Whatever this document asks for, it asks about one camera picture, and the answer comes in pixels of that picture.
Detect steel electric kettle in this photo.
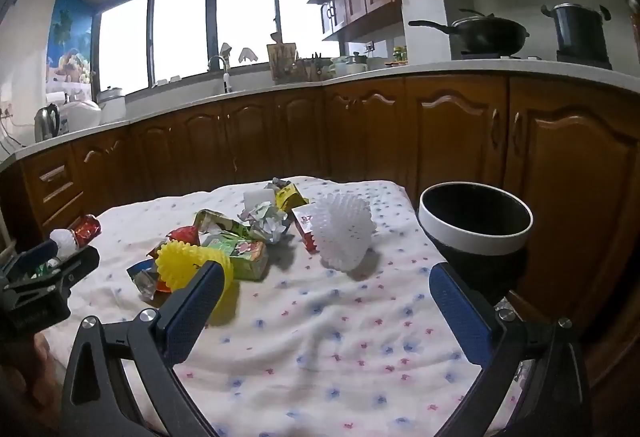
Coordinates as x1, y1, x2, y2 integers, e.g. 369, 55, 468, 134
34, 103, 62, 143

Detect person's left hand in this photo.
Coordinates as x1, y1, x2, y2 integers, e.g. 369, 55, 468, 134
0, 332, 67, 423

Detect white containers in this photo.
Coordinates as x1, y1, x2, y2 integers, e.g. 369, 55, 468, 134
330, 52, 372, 78

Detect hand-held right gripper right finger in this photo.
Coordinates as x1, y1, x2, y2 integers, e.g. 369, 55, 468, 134
429, 262, 593, 437

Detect white rice cooker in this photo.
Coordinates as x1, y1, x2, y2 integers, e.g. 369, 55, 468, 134
59, 98, 103, 131

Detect orange snack wrapper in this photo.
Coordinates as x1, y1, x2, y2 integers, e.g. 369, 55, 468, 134
127, 259, 171, 302

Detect white kitchen countertop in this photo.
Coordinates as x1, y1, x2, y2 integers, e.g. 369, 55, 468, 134
0, 60, 640, 168

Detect yellow foam fruit net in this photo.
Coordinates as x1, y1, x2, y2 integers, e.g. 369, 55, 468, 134
155, 239, 238, 325

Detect blue wall poster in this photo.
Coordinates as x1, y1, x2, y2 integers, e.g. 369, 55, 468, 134
44, 0, 96, 98

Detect black bin with white rim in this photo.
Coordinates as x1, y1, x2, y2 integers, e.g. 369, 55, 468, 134
418, 182, 535, 313

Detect utensil holder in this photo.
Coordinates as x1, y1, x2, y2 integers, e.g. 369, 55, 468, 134
295, 52, 326, 81

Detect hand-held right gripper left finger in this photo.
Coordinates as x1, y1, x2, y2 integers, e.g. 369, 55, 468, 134
60, 261, 226, 437

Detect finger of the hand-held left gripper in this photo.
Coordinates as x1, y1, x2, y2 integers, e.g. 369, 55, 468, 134
2, 244, 101, 304
4, 239, 60, 279

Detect red milk carton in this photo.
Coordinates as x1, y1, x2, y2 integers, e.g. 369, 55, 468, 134
291, 204, 321, 250

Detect black wok with lid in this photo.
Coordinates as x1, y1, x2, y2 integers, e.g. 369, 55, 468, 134
408, 8, 530, 55

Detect red and white snack wrapper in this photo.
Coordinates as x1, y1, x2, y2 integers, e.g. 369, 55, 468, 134
50, 214, 103, 263

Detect yellow snack packet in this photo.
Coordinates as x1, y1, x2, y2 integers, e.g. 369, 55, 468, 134
274, 182, 303, 210

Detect chrome faucet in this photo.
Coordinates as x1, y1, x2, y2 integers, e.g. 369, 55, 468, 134
207, 56, 234, 94

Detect white foam fruit net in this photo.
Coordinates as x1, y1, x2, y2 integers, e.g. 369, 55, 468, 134
311, 193, 377, 274

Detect kitchen window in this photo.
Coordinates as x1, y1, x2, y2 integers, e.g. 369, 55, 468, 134
92, 0, 346, 96

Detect dark stockpot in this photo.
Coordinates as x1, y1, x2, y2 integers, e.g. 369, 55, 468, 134
541, 3, 612, 63

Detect crumpled silver wrapper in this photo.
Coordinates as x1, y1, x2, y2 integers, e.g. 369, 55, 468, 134
237, 202, 293, 244

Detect white foam block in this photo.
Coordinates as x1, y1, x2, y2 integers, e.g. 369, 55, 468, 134
243, 188, 278, 208

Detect white lidded pot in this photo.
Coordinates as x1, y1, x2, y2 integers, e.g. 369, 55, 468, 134
97, 86, 127, 123

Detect wooden base cabinets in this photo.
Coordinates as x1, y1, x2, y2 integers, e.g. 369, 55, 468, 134
0, 72, 640, 388

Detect green foil wrapper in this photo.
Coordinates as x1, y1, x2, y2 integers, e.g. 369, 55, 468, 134
194, 210, 251, 238

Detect green milk carton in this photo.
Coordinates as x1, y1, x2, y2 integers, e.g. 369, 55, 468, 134
200, 234, 269, 281

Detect wooden cutting board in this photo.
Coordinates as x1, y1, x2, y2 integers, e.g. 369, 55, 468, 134
266, 42, 299, 84

